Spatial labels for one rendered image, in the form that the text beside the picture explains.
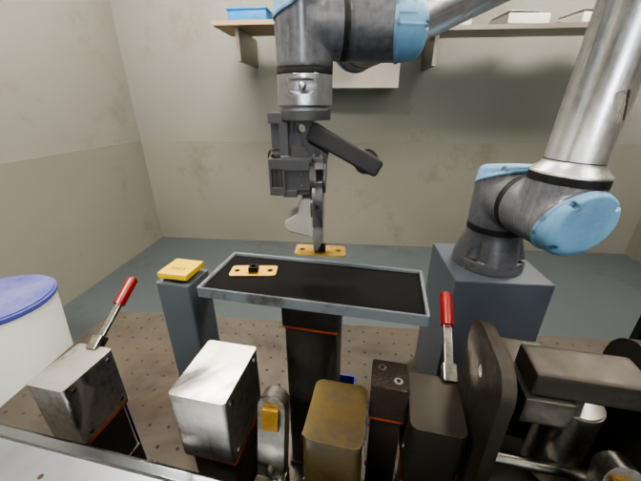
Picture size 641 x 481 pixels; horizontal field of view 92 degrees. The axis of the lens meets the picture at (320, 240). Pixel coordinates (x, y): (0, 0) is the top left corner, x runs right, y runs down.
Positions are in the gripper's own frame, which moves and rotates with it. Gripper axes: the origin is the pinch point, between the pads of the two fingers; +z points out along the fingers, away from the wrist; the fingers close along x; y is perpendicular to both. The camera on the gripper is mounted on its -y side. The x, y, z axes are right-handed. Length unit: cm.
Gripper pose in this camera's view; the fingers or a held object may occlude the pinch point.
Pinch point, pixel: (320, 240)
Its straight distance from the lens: 51.4
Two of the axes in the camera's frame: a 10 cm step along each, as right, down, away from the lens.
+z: 0.0, 9.2, 4.0
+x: -0.5, 4.0, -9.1
